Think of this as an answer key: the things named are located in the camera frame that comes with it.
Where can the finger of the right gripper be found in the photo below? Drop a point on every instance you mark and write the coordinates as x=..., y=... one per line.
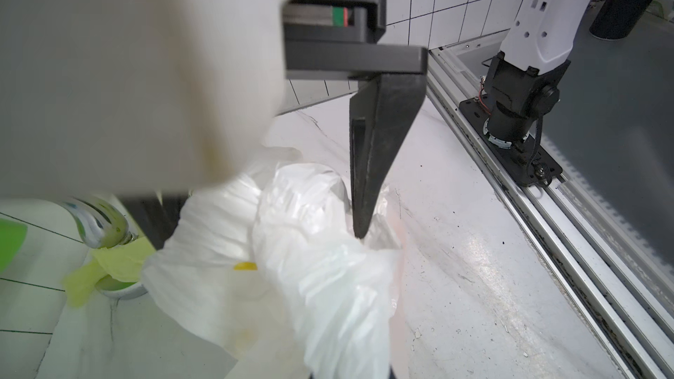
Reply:
x=156, y=217

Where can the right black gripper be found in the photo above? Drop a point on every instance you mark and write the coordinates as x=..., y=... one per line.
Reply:
x=340, y=40

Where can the green plastic bag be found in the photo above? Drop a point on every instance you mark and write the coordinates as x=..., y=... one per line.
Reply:
x=109, y=269

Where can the white printed plastic bag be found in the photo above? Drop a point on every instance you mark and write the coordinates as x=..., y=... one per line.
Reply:
x=267, y=267

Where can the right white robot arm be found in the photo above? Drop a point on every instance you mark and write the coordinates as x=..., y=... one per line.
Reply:
x=521, y=87

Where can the chrome glass holder stand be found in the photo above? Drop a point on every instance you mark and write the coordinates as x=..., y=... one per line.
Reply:
x=102, y=225

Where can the green plastic wine glass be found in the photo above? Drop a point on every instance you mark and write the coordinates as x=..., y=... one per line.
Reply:
x=12, y=237

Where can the aluminium mounting rail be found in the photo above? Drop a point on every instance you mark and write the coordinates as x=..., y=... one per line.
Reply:
x=621, y=288

